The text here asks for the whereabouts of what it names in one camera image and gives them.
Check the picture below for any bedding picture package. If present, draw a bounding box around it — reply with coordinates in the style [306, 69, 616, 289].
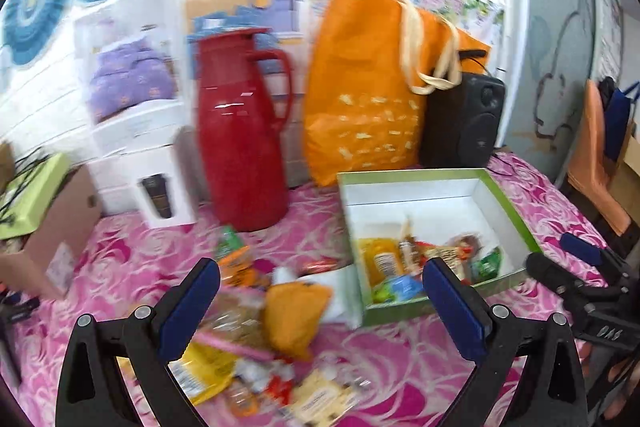
[74, 0, 188, 156]

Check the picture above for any orange tote bag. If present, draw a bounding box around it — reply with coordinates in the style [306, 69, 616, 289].
[303, 0, 490, 186]

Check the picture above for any orange cookie packet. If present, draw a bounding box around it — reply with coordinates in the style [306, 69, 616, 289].
[218, 246, 258, 287]

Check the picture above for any green white open box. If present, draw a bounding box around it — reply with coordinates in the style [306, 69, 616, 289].
[337, 169, 541, 327]

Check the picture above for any black speaker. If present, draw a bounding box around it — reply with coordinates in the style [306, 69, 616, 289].
[419, 72, 506, 168]

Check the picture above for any beige cracker packet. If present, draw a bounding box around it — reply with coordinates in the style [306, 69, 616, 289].
[288, 369, 359, 427]

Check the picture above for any white cup product box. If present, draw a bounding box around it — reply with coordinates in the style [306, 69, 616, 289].
[87, 145, 198, 229]

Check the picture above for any pink edged noodle snack packet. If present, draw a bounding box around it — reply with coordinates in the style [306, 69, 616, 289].
[193, 286, 276, 362]

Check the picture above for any red thermos jug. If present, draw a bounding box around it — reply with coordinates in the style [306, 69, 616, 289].
[196, 27, 293, 232]

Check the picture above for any lime green box lid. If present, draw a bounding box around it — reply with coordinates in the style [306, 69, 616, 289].
[1, 153, 70, 239]

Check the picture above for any small green candy packet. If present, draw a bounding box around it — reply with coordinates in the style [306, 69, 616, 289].
[214, 225, 245, 261]

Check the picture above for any pink floral tablecloth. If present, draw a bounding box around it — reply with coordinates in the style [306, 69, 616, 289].
[16, 154, 600, 426]

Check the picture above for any white snack packet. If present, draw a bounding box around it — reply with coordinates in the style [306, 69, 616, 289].
[272, 265, 363, 329]

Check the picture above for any yellow snack packet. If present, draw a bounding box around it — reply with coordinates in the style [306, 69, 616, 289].
[117, 340, 239, 407]

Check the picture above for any brown cardboard box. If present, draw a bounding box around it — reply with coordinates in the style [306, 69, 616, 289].
[1, 165, 102, 300]

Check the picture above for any orange hanging cloth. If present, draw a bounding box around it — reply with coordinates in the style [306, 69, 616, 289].
[567, 79, 631, 236]

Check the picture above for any orange snack packet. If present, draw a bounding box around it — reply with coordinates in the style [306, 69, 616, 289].
[262, 282, 332, 362]

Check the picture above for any blue paper bag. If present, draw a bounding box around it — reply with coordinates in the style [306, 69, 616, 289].
[598, 77, 639, 161]

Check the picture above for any blue green snack packet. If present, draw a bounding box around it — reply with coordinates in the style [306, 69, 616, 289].
[372, 275, 424, 303]

